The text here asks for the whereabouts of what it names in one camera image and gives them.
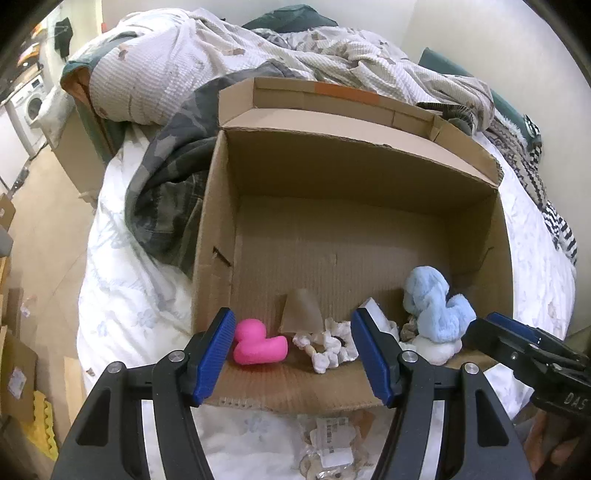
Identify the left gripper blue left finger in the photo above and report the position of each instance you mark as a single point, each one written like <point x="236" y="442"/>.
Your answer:
<point x="207" y="352"/>

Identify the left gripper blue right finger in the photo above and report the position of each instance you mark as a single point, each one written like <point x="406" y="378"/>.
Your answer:
<point x="379" y="352"/>

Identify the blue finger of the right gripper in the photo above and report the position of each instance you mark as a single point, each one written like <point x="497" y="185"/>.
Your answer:
<point x="507" y="341"/>

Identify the white scrunchie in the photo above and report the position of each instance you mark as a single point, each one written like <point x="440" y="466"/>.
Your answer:
<point x="329" y="348"/>

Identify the white knotted sock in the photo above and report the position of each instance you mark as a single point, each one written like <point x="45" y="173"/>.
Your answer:
<point x="437" y="354"/>

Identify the clear plastic bag with label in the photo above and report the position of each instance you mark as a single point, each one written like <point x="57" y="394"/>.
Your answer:
<point x="335" y="446"/>

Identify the person's right hand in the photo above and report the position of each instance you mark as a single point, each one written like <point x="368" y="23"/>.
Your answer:
<point x="544" y="440"/>

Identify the beige scrunchie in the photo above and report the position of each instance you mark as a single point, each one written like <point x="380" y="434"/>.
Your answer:
<point x="409" y="331"/>

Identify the pink rubber duck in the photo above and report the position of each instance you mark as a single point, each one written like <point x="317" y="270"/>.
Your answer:
<point x="254" y="347"/>

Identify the light blue fluffy sock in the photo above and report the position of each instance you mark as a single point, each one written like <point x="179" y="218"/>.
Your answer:
<point x="439" y="318"/>

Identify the brown cardboard cone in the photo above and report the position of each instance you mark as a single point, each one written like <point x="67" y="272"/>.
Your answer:
<point x="301" y="313"/>

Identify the white floral bed sheet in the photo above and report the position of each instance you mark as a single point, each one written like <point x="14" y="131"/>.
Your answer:
<point x="134" y="309"/>

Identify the brown cardboard box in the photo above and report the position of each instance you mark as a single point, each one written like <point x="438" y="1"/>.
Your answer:
<point x="343" y="193"/>

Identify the black white patterned blanket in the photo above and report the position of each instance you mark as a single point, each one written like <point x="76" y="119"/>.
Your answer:
<point x="523" y="152"/>

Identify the camouflage dark garment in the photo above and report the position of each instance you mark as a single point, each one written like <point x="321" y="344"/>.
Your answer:
<point x="164" y="198"/>

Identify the yellow foam piece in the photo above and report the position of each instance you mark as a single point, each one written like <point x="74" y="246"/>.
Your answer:
<point x="40" y="432"/>

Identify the cardboard box on floor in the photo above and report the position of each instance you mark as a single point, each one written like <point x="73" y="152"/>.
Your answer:
<point x="18" y="369"/>

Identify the white patterned duvet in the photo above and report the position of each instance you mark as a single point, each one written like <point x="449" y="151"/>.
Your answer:
<point x="141" y="70"/>

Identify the white washing machine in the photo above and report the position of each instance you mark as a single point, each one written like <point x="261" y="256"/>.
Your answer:
<point x="26" y="104"/>

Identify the dark green pillow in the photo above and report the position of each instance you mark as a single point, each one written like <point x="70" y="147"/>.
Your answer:
<point x="290" y="19"/>

